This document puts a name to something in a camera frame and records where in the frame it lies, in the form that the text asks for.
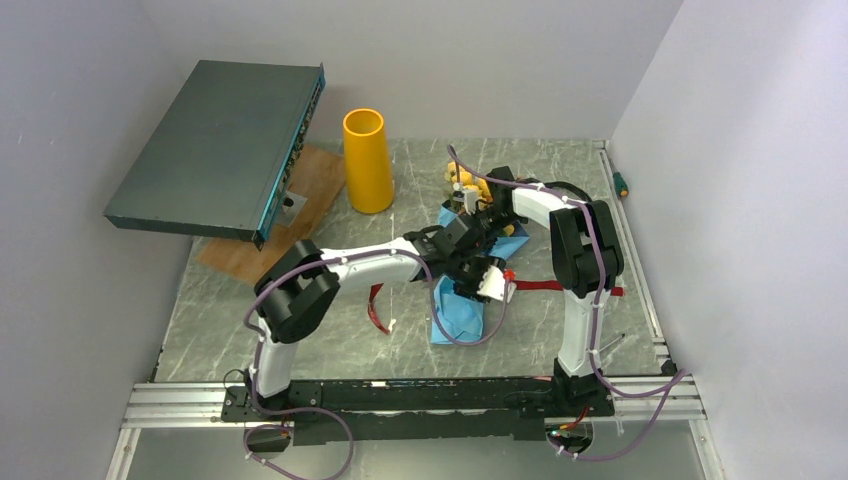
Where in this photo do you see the artificial flower bunch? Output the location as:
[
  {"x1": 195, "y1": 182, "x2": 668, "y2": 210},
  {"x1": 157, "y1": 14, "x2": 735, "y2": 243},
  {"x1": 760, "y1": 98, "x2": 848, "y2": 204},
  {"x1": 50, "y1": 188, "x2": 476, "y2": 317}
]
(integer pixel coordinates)
[{"x1": 442, "y1": 163, "x2": 518, "y2": 237}]

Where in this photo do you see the blue wrapping paper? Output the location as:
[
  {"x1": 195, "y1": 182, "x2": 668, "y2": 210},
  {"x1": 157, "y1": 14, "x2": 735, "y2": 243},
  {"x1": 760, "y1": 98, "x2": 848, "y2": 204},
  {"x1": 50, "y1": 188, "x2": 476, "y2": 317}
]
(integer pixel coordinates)
[{"x1": 430, "y1": 223, "x2": 529, "y2": 345}]

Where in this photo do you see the red ribbon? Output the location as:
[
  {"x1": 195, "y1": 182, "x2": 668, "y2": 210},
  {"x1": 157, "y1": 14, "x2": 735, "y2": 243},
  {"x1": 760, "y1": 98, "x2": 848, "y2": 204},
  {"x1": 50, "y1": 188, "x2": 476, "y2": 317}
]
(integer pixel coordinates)
[{"x1": 367, "y1": 279, "x2": 625, "y2": 337}]

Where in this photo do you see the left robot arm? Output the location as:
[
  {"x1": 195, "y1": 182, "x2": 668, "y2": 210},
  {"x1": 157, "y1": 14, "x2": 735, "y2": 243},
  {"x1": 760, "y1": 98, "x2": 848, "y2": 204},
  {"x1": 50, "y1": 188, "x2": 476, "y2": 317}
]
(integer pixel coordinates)
[{"x1": 244, "y1": 215, "x2": 515, "y2": 420}]

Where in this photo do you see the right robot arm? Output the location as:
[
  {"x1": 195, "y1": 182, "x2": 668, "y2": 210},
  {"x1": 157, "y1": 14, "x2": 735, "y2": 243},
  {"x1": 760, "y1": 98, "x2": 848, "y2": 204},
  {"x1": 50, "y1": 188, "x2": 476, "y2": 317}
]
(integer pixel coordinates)
[{"x1": 483, "y1": 167, "x2": 623, "y2": 415}]

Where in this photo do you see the yellow vase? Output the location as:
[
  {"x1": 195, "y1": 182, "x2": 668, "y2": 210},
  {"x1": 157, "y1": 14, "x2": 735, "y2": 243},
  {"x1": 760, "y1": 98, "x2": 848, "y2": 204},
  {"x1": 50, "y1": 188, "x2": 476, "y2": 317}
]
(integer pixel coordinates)
[{"x1": 343, "y1": 108, "x2": 394, "y2": 214}]

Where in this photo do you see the wooden board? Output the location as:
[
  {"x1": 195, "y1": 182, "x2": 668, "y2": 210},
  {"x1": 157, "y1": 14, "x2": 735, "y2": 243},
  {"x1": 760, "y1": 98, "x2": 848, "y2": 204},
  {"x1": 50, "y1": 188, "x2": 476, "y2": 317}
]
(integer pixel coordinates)
[{"x1": 194, "y1": 144, "x2": 345, "y2": 286}]

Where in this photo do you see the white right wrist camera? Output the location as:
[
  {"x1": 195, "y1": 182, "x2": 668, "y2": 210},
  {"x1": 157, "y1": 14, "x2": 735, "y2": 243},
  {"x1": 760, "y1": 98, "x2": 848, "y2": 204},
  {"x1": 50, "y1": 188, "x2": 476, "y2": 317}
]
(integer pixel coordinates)
[{"x1": 451, "y1": 183, "x2": 480, "y2": 214}]

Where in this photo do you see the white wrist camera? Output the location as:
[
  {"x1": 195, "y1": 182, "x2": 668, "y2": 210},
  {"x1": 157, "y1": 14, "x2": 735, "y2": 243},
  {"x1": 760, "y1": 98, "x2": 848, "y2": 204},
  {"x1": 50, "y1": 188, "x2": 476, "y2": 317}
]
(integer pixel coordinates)
[
  {"x1": 451, "y1": 183, "x2": 480, "y2": 214},
  {"x1": 476, "y1": 257, "x2": 514, "y2": 303}
]

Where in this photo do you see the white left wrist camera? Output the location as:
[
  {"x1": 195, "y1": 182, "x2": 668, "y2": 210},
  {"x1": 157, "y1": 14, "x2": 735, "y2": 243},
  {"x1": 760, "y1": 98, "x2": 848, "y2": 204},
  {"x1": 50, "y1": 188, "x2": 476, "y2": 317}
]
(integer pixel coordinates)
[{"x1": 476, "y1": 257, "x2": 514, "y2": 303}]

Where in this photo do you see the black cable bundle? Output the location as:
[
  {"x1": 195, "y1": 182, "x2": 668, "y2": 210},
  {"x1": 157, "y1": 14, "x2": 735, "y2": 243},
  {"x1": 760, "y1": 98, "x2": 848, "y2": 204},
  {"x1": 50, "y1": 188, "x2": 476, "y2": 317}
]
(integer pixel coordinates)
[{"x1": 516, "y1": 177, "x2": 594, "y2": 203}]

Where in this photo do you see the green handled screwdriver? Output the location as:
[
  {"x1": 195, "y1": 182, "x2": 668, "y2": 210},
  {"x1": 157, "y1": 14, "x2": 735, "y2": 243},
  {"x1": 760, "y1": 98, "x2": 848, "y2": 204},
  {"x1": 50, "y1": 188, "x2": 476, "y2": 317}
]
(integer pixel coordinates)
[{"x1": 608, "y1": 158, "x2": 629, "y2": 199}]

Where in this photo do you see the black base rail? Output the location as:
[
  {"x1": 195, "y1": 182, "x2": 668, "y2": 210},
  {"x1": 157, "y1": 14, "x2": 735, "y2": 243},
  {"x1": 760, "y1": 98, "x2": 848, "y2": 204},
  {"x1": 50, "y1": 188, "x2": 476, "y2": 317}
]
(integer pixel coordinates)
[{"x1": 220, "y1": 377, "x2": 615, "y2": 446}]

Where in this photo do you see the metal switch stand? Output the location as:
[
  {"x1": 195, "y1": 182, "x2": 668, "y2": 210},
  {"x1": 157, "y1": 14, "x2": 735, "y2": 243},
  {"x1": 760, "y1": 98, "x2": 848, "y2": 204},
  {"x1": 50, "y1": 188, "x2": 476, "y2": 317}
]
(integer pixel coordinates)
[{"x1": 275, "y1": 192, "x2": 308, "y2": 227}]

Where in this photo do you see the grey network switch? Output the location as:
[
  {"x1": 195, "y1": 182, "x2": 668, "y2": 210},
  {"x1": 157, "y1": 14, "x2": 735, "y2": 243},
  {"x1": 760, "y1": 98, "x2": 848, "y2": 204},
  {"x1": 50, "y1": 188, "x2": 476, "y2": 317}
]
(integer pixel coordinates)
[{"x1": 103, "y1": 60, "x2": 326, "y2": 248}]

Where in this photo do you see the aluminium frame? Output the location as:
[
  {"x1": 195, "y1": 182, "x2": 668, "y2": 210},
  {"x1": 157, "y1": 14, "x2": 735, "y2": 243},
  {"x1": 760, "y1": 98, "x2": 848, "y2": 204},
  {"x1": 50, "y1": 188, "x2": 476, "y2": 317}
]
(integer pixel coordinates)
[{"x1": 106, "y1": 375, "x2": 728, "y2": 479}]

